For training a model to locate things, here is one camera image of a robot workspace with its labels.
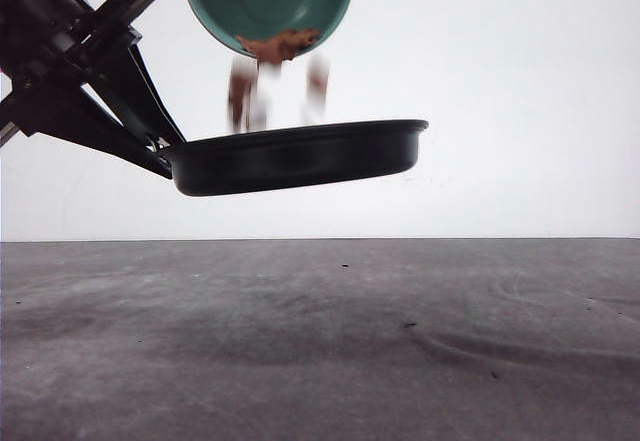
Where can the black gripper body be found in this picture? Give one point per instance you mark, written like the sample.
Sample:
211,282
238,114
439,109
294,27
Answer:
42,42

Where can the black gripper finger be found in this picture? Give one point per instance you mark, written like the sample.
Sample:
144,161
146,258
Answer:
119,76
70,114

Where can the brown beef pieces pile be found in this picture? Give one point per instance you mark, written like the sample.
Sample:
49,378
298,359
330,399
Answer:
246,106

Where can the black frying pan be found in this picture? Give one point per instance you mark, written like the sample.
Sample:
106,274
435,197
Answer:
294,157

